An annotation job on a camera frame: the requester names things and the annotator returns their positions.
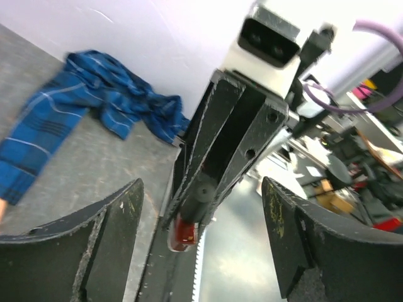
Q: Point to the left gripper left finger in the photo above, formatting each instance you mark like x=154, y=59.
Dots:
x=84, y=256

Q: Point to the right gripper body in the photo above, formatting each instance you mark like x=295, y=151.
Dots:
x=253, y=97

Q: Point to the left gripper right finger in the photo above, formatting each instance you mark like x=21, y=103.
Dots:
x=321, y=256

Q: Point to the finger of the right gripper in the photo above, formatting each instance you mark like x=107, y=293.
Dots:
x=240, y=143
x=213, y=111

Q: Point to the black nail polish cap brush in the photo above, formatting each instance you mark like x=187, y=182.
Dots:
x=197, y=203

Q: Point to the red nail polish bottle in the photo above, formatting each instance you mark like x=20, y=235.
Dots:
x=182, y=235

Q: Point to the cardboard box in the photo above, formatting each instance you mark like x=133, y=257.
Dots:
x=337, y=201

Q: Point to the black round stool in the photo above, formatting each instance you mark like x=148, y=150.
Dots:
x=337, y=173

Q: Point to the mannequin hand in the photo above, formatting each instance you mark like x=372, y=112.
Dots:
x=3, y=208

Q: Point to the blue plaid shirt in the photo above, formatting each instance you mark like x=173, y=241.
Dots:
x=88, y=80

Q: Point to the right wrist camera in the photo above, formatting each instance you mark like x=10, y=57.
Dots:
x=266, y=49

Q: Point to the slotted cable duct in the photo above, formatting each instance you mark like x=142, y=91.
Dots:
x=198, y=268

